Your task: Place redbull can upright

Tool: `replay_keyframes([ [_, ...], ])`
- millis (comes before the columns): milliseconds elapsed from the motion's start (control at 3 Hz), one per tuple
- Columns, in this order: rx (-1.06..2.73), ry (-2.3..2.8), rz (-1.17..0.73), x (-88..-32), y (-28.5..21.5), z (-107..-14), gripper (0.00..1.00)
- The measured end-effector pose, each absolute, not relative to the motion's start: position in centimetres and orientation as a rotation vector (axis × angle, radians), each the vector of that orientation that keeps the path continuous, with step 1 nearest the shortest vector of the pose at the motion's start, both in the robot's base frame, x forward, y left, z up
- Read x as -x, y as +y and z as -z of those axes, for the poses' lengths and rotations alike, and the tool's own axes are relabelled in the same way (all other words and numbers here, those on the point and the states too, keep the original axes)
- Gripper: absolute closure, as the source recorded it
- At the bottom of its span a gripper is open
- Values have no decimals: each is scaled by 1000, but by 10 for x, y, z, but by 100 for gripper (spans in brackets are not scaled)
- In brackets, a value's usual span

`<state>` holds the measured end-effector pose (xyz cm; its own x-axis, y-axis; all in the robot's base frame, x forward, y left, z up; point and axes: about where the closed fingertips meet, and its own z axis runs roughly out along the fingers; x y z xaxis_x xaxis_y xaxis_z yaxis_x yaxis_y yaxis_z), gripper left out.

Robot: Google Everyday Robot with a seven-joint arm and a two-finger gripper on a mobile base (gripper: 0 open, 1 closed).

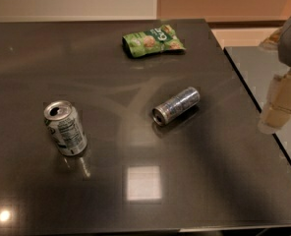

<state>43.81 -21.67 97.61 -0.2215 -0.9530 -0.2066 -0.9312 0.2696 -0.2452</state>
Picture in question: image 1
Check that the white green soda can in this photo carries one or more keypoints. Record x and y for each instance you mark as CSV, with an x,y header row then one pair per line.
x,y
63,122

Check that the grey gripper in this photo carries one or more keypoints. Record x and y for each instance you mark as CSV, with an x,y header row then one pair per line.
x,y
277,110

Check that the slim silver redbull can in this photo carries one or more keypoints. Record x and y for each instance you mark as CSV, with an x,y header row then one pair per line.
x,y
167,111

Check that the grey side table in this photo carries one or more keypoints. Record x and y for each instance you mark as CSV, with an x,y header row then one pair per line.
x,y
256,68

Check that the green snack bag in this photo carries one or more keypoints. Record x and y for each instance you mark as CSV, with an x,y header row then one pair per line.
x,y
152,41

